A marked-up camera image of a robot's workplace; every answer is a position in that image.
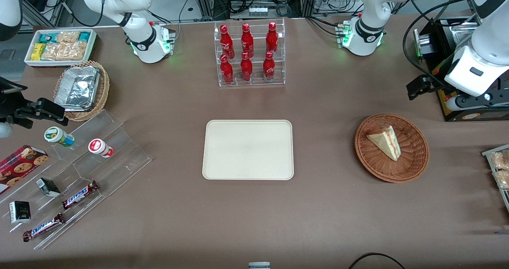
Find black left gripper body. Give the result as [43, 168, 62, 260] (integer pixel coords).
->
[426, 77, 449, 97]

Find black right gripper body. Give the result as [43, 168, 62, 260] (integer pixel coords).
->
[0, 77, 39, 121]

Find triangular sandwich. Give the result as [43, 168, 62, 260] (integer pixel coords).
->
[366, 125, 401, 162]

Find oval light wicker basket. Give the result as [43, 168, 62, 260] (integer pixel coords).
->
[53, 60, 110, 122]

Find round brown wicker basket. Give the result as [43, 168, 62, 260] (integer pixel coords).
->
[355, 113, 430, 183]

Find metal tray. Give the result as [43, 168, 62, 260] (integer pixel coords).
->
[482, 144, 509, 214]

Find beige rectangular tray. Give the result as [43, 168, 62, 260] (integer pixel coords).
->
[202, 120, 294, 181]

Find green label yogurt cup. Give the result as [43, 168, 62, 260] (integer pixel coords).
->
[44, 127, 75, 147]

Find stacked aluminium foil containers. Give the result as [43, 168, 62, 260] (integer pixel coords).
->
[54, 66, 101, 112]

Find silver box with green edge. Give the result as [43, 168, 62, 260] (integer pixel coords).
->
[414, 29, 435, 58]

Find black display cabinet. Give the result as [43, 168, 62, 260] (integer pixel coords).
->
[414, 18, 509, 122]

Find red label yogurt cup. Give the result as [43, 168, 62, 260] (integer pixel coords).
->
[88, 138, 115, 158]

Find yellow snack packet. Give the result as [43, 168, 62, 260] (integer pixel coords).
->
[31, 43, 47, 61]

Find clear bag of crackers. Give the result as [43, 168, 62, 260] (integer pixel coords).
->
[41, 31, 89, 61]

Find red plaid cookie box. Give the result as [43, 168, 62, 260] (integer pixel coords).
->
[0, 144, 49, 195]

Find steel food pan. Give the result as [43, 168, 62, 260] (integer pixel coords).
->
[449, 22, 480, 47]

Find small black white box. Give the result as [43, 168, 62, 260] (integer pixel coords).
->
[36, 177, 61, 198]
[9, 201, 31, 224]

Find clear acrylic stepped display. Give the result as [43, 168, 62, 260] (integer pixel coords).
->
[0, 109, 152, 250]

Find white rectangular snack bin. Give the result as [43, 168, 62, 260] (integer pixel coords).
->
[24, 29, 98, 68]

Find snickers chocolate bar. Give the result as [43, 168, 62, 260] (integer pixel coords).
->
[22, 212, 66, 242]
[62, 180, 99, 210]

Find clear bag of snacks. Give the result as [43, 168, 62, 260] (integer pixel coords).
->
[489, 150, 509, 171]
[492, 170, 509, 190]

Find red cola bottle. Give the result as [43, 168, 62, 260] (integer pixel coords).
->
[262, 51, 276, 82]
[220, 54, 235, 85]
[265, 21, 279, 55]
[241, 23, 255, 57]
[220, 25, 235, 58]
[240, 52, 254, 82]

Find clear acrylic bottle rack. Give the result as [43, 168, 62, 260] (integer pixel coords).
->
[214, 18, 286, 88]

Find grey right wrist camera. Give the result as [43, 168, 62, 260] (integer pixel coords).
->
[0, 116, 35, 139]

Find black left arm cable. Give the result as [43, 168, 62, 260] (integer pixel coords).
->
[402, 0, 478, 90]

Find black looped cable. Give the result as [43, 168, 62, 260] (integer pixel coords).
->
[348, 252, 406, 269]

